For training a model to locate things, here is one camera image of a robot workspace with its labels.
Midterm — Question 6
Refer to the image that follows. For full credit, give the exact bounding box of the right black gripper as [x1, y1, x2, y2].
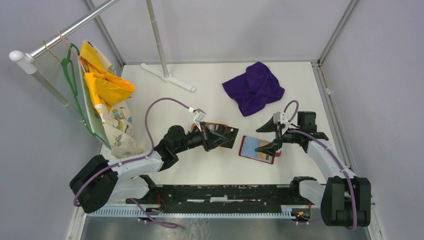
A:
[254, 115, 302, 157]

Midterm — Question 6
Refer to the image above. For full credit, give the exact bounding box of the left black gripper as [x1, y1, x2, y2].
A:
[174, 121, 228, 154]

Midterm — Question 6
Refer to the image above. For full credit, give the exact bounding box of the red leather card holder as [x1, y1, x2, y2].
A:
[238, 135, 270, 162]

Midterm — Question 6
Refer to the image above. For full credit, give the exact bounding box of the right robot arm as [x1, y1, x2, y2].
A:
[255, 111, 372, 230]

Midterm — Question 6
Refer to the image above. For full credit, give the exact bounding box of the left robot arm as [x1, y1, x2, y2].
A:
[69, 122, 239, 214]

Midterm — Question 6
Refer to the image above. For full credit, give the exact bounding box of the gold card in holder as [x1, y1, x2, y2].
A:
[256, 152, 275, 164]

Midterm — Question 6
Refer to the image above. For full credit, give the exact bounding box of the purple cloth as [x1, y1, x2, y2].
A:
[222, 61, 285, 117]

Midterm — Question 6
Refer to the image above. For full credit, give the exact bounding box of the patterned cream cloth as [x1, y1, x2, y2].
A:
[79, 40, 145, 159]

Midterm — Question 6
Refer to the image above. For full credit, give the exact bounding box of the yellow cloth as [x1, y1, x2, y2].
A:
[80, 41, 136, 112]

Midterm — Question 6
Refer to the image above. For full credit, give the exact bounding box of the green clothes hanger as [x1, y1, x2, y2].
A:
[61, 43, 111, 149]

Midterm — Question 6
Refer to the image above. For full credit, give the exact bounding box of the metal clothes rack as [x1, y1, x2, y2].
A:
[8, 0, 197, 115]

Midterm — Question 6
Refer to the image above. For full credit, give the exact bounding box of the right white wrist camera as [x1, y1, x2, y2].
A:
[273, 111, 290, 127]

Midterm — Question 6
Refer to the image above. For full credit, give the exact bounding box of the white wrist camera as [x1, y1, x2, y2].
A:
[273, 111, 290, 127]
[188, 107, 206, 130]

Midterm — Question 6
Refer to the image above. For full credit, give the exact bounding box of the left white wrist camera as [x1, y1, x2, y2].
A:
[188, 107, 206, 130]

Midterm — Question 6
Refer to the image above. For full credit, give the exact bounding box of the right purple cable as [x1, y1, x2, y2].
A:
[283, 99, 359, 232]

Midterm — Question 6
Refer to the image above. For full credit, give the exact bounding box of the purple cable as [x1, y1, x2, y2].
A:
[72, 97, 193, 229]
[283, 99, 359, 232]

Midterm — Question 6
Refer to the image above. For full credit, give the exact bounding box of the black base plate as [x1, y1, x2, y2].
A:
[136, 184, 310, 214]

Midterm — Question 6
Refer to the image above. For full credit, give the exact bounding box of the white slotted cable duct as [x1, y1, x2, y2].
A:
[86, 205, 294, 220]

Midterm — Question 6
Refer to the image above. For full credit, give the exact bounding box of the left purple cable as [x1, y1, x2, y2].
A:
[72, 97, 193, 229]

